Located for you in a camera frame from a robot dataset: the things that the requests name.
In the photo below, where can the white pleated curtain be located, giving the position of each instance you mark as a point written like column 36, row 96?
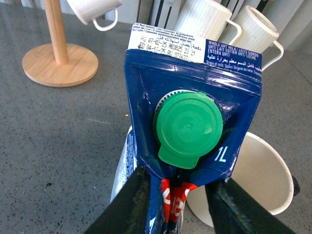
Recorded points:
column 292, row 19

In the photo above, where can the black wire mug rack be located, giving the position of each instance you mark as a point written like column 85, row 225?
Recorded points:
column 163, row 13

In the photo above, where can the blue white milk carton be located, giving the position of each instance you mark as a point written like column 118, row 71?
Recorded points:
column 190, row 110

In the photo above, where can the wooden mug tree stand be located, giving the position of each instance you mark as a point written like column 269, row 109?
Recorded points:
column 59, row 64

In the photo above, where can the white smiley face mug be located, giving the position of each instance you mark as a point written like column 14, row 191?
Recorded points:
column 264, row 175

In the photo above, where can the white ribbed mug right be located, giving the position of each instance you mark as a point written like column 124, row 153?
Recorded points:
column 257, row 34

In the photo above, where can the small white hanging cup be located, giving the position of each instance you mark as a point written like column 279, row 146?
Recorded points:
column 90, row 10

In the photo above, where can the white ribbed mug left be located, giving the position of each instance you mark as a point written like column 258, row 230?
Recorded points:
column 206, row 19

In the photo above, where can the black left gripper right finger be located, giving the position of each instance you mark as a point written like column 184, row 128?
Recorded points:
column 234, row 211

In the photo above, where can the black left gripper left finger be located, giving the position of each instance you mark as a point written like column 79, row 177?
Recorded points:
column 127, row 213

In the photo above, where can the white ribbed mug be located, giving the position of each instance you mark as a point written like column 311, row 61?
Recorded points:
column 257, row 34
column 206, row 19

